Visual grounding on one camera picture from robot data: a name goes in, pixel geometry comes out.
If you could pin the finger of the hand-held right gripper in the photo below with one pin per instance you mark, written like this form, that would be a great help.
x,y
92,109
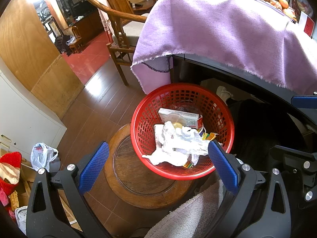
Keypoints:
x,y
307,168
305,101

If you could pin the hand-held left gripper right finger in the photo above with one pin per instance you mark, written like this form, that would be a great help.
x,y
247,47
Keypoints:
x,y
221,164

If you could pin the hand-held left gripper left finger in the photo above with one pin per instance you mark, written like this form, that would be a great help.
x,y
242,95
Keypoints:
x,y
95,166

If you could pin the clear plastic bag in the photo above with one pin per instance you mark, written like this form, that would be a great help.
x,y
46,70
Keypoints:
x,y
178,143

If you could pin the red plastic basket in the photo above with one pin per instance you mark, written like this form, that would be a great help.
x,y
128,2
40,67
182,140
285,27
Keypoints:
x,y
148,109

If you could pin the green and orange packet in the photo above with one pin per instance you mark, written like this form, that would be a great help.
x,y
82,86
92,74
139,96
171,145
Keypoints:
x,y
209,136

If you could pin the round wooden stool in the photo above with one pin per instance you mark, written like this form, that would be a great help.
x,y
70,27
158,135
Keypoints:
x,y
138,186

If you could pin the white plastic shopping bag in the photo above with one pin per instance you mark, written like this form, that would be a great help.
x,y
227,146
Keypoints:
x,y
43,156

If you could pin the grey fleece cloth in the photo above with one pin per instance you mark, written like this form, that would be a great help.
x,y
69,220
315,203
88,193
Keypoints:
x,y
188,218

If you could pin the white medicine box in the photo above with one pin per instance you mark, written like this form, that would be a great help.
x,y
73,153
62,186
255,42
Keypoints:
x,y
173,114

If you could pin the white shoe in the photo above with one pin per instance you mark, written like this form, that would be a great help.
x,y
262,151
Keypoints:
x,y
224,93

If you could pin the red and white tissue box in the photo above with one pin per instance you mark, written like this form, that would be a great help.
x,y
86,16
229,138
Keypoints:
x,y
307,24

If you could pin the red plush cushion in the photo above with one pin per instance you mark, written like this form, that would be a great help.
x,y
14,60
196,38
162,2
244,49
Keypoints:
x,y
8,161

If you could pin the white cabinet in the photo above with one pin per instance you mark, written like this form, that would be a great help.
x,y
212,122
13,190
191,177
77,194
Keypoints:
x,y
22,119

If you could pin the apple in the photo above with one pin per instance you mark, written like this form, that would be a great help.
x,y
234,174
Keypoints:
x,y
289,13

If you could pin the orange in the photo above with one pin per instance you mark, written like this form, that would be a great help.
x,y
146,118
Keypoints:
x,y
284,3

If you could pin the purple printed tablecloth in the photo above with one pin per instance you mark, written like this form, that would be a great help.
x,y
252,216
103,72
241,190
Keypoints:
x,y
210,27

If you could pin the small wooden chair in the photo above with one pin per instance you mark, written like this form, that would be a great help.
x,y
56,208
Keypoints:
x,y
75,41

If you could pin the curved wooden armchair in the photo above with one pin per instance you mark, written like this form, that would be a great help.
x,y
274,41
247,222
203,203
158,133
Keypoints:
x,y
118,29

